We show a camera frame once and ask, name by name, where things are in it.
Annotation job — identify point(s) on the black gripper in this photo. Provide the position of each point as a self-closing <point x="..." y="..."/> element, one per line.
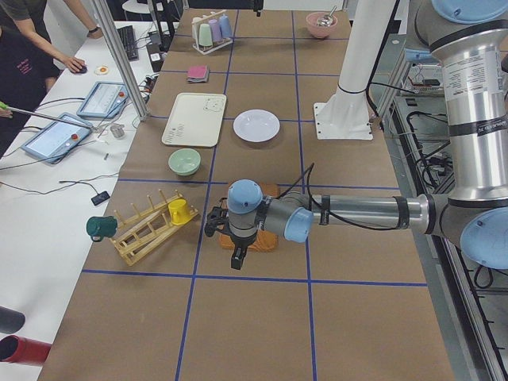
<point x="240" y="242"/>

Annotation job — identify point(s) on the brown wooden tray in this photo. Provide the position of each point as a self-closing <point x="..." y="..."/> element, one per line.
<point x="265" y="241"/>

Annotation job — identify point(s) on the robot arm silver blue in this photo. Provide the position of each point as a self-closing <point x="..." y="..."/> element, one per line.
<point x="464" y="36"/>

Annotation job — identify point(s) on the cream bear tray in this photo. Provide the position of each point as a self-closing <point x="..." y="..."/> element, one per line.
<point x="195" y="120"/>

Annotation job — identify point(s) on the yellow plastic cup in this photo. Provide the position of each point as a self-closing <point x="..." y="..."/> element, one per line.
<point x="179" y="211"/>

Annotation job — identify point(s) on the wooden peg drying rack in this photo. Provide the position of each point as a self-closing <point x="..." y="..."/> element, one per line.
<point x="146" y="230"/>

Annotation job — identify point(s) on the mint green bowl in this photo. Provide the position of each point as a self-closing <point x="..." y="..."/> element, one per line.
<point x="185" y="161"/>

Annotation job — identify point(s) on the white round plate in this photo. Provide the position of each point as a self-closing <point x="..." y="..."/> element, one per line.
<point x="256" y="126"/>

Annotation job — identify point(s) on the dark green mug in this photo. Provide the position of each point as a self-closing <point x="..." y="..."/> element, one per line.
<point x="100" y="227"/>

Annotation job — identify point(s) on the black smartphone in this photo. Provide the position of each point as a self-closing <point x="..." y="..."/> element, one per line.
<point x="100" y="198"/>

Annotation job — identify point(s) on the small metal cylinder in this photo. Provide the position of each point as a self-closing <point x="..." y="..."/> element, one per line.
<point x="117" y="130"/>

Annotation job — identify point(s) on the pink and grey cloths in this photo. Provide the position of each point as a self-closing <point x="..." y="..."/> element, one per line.
<point x="198" y="74"/>

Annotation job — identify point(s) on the far blue teach pendant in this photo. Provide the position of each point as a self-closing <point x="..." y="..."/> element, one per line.
<point x="104" y="101"/>

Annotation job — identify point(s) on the blue teach pendant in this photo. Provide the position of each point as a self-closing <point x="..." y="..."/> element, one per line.
<point x="104" y="101"/>
<point x="56" y="140"/>

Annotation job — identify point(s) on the white cup holder rack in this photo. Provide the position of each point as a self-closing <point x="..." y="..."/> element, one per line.
<point x="216" y="46"/>

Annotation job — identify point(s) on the near blue teach pendant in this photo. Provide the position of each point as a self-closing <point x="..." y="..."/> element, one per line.
<point x="56" y="140"/>

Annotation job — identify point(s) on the green pastel cup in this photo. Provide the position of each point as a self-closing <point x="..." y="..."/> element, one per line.
<point x="204" y="36"/>

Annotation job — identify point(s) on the purple pastel cup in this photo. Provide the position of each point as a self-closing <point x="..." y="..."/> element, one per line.
<point x="215" y="29"/>

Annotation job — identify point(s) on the blue pastel cup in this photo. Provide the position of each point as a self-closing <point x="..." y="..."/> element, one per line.
<point x="225" y="26"/>

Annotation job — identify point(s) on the dark grey cylinder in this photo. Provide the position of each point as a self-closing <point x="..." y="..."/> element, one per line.
<point x="11" y="321"/>

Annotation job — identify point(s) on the red cylinder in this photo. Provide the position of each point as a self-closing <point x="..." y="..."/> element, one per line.
<point x="22" y="350"/>

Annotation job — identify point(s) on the cream pastel cup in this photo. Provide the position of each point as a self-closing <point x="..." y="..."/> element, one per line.
<point x="196" y="22"/>

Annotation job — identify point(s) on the pink bowl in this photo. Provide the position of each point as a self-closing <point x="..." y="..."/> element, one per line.
<point x="317" y="31"/>

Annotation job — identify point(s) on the black keyboard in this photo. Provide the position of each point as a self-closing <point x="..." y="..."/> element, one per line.
<point x="129" y="42"/>

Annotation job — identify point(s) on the metal spoon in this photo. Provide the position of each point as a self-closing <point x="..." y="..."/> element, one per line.
<point x="326" y="20"/>

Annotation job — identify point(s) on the person in black shirt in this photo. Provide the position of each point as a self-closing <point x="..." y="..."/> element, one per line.
<point x="28" y="71"/>

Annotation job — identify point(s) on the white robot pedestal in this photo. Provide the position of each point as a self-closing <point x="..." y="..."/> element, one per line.
<point x="345" y="116"/>

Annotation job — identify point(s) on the aluminium frame post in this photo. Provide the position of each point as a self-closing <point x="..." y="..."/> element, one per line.
<point x="113" y="41"/>

